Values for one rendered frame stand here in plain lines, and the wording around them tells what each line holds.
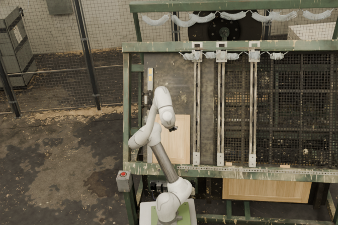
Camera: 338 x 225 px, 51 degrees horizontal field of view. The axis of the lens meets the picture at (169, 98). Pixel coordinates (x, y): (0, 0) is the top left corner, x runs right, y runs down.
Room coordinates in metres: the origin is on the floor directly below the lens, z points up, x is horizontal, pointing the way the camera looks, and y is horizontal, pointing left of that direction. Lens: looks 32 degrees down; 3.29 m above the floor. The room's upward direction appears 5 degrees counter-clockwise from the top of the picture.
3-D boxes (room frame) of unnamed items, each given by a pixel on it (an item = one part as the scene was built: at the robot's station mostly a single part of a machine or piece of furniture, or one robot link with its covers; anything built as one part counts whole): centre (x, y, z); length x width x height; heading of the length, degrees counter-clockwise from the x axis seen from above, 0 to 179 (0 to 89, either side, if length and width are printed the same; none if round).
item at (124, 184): (2.49, 0.49, 0.84); 0.12 x 0.12 x 0.18; 80
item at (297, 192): (2.64, -0.95, 0.53); 0.90 x 0.02 x 0.55; 80
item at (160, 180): (2.48, 0.05, 0.69); 0.50 x 0.14 x 0.24; 80
